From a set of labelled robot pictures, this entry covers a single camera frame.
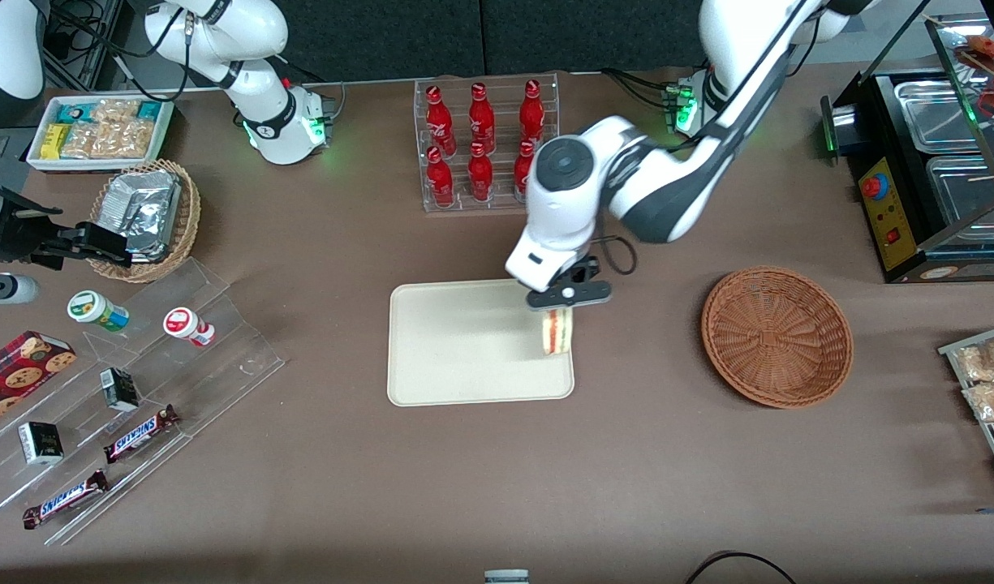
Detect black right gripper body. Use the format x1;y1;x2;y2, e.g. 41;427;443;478
0;187;80;270

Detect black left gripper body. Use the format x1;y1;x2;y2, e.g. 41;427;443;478
527;256;613;311

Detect triangular sandwich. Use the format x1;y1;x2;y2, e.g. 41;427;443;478
542;307;574;357

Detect white rectangular snack tray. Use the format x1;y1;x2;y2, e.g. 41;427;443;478
27;95;176;174

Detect light tan wicker basket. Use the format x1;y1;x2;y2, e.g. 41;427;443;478
88;159;202;284

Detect cream plastic tray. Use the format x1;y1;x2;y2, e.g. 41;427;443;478
387;278;576;407

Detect brown round wicker basket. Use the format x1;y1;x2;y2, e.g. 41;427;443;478
701;266;854;409

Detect tray of packaged snacks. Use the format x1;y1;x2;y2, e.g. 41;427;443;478
938;322;994;496

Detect silver foil package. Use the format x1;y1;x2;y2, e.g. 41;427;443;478
97;170;182;244
123;231;175;264

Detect green lid snack cup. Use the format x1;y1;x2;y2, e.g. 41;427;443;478
67;290;131;333

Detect yellow snack packet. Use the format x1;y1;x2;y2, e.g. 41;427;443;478
40;123;72;161

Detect clear bag of crackers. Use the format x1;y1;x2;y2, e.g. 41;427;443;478
61;120;155;160
91;99;142;127

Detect red lid snack cup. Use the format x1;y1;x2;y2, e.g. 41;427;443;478
163;307;217;348

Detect red plaid cookie box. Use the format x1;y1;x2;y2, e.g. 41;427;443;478
0;330;78;433

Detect red cola bottle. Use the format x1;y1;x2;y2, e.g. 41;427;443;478
514;140;539;202
426;146;455;208
425;85;457;157
467;82;497;155
467;142;495;203
519;79;546;148

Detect small black carton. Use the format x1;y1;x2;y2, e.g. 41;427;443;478
100;367;141;412
18;421;64;466

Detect clear acrylic stepped display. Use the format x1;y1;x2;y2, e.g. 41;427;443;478
0;258;287;547

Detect brown Snickers bar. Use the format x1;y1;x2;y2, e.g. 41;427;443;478
103;404;181;464
22;469;110;530

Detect clear acrylic bottle rack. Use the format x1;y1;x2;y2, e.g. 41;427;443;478
414;72;562;214

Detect black hot food display case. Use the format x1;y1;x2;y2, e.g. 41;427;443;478
820;12;994;285

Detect steel food pan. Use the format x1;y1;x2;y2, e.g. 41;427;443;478
925;154;994;244
893;79;984;153

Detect clear bag of pastry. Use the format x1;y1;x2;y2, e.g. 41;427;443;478
962;380;994;423
953;335;994;383

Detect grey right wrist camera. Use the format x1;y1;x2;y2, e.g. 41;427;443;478
0;274;40;306

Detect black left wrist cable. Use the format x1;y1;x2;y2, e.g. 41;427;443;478
596;234;638;276

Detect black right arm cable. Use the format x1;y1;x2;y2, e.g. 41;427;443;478
46;0;197;104

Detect black left arm base cables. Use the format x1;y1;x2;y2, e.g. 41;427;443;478
600;67;692;112

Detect black floor cable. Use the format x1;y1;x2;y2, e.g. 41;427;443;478
685;551;798;584

